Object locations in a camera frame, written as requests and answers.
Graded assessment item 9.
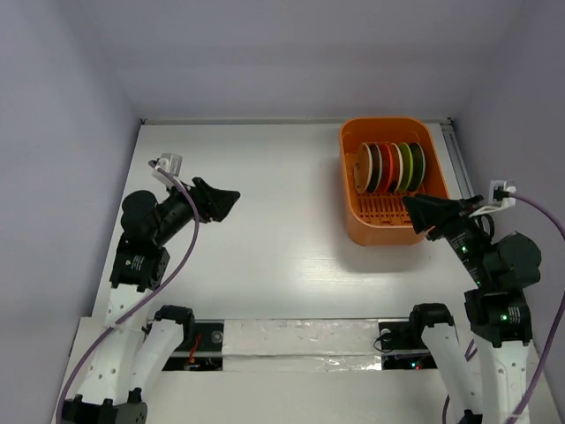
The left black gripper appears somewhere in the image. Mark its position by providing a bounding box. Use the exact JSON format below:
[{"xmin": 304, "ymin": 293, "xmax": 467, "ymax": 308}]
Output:
[{"xmin": 153, "ymin": 176, "xmax": 238, "ymax": 245}]

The cream plate with flower branch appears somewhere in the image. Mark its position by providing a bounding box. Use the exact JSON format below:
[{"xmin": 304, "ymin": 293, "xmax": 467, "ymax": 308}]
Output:
[{"xmin": 388, "ymin": 143, "xmax": 403, "ymax": 193}]

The dark green patterned plate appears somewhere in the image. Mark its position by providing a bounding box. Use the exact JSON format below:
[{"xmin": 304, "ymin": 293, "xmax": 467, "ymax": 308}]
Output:
[{"xmin": 408, "ymin": 142, "xmax": 426, "ymax": 192}]

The lime green plate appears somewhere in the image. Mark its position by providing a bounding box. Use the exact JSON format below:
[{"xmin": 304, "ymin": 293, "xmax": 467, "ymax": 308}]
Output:
[{"xmin": 398, "ymin": 143, "xmax": 414, "ymax": 193}]

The orange plate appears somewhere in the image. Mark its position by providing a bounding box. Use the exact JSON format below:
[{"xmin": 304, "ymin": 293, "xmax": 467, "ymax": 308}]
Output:
[{"xmin": 379, "ymin": 143, "xmax": 394, "ymax": 193}]

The cream plate with black motifs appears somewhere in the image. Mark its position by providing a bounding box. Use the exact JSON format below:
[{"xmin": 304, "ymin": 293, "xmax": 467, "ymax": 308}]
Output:
[{"xmin": 354, "ymin": 143, "xmax": 373, "ymax": 194}]

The blue patterned plate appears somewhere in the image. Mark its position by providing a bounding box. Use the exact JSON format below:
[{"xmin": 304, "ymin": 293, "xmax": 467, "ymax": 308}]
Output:
[{"xmin": 367, "ymin": 144, "xmax": 382, "ymax": 193}]

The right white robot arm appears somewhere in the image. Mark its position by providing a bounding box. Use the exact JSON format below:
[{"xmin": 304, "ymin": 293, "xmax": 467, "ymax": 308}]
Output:
[{"xmin": 403, "ymin": 193, "xmax": 541, "ymax": 423}]

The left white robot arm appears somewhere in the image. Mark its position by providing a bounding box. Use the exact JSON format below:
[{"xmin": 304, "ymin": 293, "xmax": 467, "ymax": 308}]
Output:
[{"xmin": 55, "ymin": 176, "xmax": 240, "ymax": 423}]

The orange plastic dish rack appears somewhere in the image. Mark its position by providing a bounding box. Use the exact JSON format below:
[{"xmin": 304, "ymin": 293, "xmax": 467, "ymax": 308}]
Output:
[{"xmin": 340, "ymin": 117, "xmax": 449, "ymax": 246}]

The silver foil strip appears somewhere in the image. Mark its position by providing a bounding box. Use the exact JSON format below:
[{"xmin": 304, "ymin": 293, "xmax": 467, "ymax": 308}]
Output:
[{"xmin": 222, "ymin": 319, "xmax": 381, "ymax": 373}]

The aluminium rail right side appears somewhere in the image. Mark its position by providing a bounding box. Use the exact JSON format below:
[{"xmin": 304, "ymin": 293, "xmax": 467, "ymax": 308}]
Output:
[{"xmin": 440, "ymin": 120, "xmax": 474, "ymax": 198}]

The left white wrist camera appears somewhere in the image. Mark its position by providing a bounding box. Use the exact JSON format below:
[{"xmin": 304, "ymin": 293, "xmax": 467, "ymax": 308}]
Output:
[{"xmin": 153, "ymin": 153, "xmax": 183, "ymax": 177}]

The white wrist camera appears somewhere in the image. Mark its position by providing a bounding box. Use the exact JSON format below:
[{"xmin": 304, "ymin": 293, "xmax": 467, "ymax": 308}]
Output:
[
  {"xmin": 153, "ymin": 153, "xmax": 183, "ymax": 177},
  {"xmin": 471, "ymin": 179, "xmax": 516, "ymax": 217}
]

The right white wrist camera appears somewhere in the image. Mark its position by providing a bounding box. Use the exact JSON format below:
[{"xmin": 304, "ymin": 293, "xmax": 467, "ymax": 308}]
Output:
[{"xmin": 471, "ymin": 179, "xmax": 516, "ymax": 217}]

